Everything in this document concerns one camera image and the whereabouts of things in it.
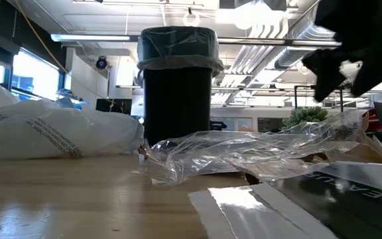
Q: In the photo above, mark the silver ventilation duct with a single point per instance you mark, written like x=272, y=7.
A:
x=305, y=33

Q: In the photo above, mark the black computer monitor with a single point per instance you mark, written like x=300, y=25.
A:
x=106, y=105

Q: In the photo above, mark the black trash bin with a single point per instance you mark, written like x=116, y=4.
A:
x=177, y=106

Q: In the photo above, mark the clear plastic wrapper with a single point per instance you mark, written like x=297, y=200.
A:
x=211, y=149

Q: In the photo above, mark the potted green succulent plant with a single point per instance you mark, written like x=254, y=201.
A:
x=305, y=116

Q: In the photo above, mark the small brown paper scrap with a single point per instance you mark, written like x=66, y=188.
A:
x=143, y=151

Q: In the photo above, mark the silver foil packaging sheets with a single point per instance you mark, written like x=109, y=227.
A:
x=310, y=206

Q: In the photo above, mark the blue plastic object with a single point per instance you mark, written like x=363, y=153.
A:
x=65, y=101

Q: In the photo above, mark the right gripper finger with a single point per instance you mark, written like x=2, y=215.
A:
x=327, y=69
x=380, y=66

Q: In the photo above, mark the black metal station frame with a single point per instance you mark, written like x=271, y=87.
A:
x=341, y=103

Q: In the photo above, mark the round white ceiling lamp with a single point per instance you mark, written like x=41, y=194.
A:
x=189, y=11

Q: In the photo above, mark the long ceiling light bar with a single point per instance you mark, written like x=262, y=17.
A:
x=88, y=37

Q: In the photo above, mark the white paper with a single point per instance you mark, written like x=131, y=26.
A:
x=349, y=69

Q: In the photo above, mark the large brown paper piece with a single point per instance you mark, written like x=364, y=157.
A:
x=370, y=152

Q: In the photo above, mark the black background robot arm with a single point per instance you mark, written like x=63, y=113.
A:
x=217, y=125

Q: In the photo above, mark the white printed plastic bag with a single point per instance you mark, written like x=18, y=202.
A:
x=45, y=132

